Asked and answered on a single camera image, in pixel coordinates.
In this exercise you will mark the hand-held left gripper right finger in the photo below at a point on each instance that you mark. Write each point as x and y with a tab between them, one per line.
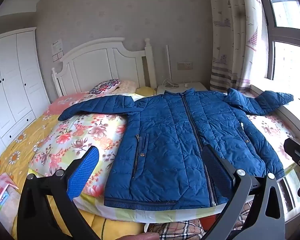
216	170

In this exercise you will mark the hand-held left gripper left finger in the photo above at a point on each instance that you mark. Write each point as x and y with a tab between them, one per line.
82	172

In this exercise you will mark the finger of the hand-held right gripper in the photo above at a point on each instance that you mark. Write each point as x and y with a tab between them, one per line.
293	146

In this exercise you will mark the blue quilted jacket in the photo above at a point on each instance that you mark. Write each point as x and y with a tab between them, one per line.
170	140

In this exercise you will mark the person's left hand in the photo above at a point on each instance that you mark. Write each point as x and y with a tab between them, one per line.
140	236

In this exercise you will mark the white window sill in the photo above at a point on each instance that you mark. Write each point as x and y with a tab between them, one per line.
297	112

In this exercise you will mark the floral quilt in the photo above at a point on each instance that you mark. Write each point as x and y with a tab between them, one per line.
72	135

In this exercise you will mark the yellow daisy bed sheet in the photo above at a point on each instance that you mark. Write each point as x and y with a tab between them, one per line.
22	140

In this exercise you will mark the pink floral blanket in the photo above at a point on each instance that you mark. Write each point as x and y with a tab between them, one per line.
65	102

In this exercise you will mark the beige plaid cloth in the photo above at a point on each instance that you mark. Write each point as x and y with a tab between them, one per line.
175	230

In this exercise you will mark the pink checkered pouch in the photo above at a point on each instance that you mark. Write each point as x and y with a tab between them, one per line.
1	187

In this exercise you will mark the mandala patterned pillow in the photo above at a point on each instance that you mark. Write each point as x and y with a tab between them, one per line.
105	86

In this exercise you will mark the small white charger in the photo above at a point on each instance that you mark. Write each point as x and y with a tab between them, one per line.
186	84

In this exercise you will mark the white nightstand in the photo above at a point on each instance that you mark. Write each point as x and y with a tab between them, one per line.
165	90

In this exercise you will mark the pale quilted pillow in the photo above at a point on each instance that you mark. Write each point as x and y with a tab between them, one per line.
127	86

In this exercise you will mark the yellow pillow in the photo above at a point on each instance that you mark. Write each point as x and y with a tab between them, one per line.
146	91

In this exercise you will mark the white bed headboard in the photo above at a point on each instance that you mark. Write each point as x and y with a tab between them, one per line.
95	65

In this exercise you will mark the white wardrobe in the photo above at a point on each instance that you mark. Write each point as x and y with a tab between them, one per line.
12	80

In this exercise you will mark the dark framed window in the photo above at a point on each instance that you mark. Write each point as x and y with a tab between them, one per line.
270	30

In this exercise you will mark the striped printed curtain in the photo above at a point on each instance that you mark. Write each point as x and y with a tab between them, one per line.
230	42

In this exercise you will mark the beige wall socket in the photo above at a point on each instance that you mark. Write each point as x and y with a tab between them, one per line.
185	66

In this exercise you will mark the wall switch panel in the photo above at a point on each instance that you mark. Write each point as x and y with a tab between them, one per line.
58	56

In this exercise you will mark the white wall notice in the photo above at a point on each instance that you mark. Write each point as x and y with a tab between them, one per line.
56	45

